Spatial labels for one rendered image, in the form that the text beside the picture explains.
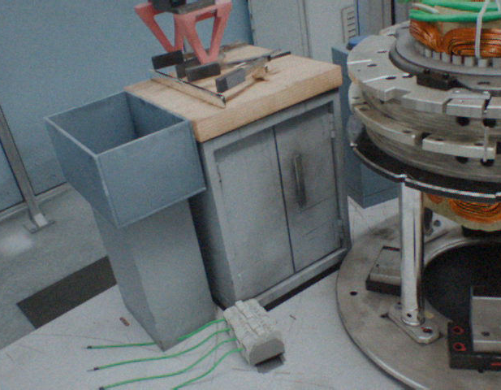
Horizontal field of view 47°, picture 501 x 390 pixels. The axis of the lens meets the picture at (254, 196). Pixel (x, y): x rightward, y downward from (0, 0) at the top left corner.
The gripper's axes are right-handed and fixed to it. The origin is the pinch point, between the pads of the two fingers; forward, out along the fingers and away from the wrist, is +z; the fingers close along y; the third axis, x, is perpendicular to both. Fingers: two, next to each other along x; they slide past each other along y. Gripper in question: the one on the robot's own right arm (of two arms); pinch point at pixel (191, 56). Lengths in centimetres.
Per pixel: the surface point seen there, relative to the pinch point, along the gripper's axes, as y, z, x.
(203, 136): 14.1, 4.0, -7.9
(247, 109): 14.2, 3.1, -2.1
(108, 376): 9.2, 30.6, -24.9
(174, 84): 2.9, 1.7, -4.5
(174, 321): 10.6, 27.1, -15.5
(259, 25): -185, 53, 138
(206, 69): 6.7, 0.0, -1.9
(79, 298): -119, 108, -5
